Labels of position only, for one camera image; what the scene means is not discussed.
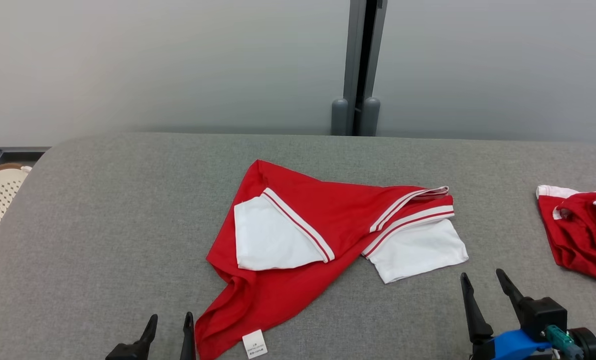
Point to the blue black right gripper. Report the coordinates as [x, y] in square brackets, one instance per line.
[513, 347]

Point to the red and white shirt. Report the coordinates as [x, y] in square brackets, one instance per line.
[588, 240]

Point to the dark grey baseboard strip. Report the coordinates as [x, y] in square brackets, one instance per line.
[22, 149]

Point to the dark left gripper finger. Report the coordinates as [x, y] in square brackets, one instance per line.
[148, 330]
[188, 340]

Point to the grey rounded post foot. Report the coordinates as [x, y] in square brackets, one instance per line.
[371, 117]
[339, 117]

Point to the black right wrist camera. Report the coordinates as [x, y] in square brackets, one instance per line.
[543, 315]

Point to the red shirt with white sleeves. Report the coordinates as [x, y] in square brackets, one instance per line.
[328, 210]

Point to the grey partition post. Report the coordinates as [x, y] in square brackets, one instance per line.
[353, 50]

